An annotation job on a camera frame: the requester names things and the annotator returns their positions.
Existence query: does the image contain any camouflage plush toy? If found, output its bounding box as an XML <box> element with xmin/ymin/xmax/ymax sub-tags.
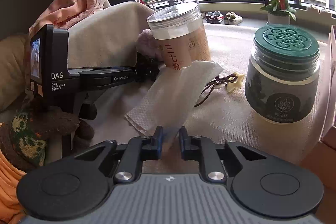
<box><xmin>1</xmin><ymin>107</ymin><xmax>95</xmax><ymax>172</ymax></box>

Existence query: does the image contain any clear lid powder jar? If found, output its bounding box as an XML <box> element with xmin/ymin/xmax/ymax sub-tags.
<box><xmin>147</xmin><ymin>2</ymin><xmax>211</xmax><ymax>70</ymax></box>

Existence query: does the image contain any white paper towel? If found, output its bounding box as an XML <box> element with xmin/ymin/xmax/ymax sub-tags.
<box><xmin>125</xmin><ymin>61</ymin><xmax>223</xmax><ymax>138</ymax></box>

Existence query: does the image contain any potted pink orchid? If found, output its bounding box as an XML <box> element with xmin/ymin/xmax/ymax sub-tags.
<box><xmin>260</xmin><ymin>0</ymin><xmax>297</xmax><ymax>25</ymax></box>

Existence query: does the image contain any beige sofa blanket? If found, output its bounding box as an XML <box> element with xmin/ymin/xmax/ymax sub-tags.
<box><xmin>1</xmin><ymin>2</ymin><xmax>154</xmax><ymax>110</ymax></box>

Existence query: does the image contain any pair of sneakers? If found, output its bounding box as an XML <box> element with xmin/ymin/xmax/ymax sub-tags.
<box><xmin>205</xmin><ymin>11</ymin><xmax>243</xmax><ymax>26</ymax></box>

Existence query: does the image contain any brown cord star ornament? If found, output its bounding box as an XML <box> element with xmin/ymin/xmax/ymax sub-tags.
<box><xmin>194</xmin><ymin>72</ymin><xmax>245</xmax><ymax>107</ymax></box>

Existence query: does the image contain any green lid glass jar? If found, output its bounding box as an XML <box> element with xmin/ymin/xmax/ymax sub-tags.
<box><xmin>245</xmin><ymin>24</ymin><xmax>320</xmax><ymax>123</ymax></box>

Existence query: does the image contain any pink hanging garment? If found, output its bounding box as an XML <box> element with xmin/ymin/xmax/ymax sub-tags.
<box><xmin>29</xmin><ymin>0</ymin><xmax>107</xmax><ymax>38</ymax></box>

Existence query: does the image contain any pink cardboard box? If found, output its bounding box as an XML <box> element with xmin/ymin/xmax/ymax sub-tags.
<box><xmin>299</xmin><ymin>25</ymin><xmax>336</xmax><ymax>189</ymax></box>

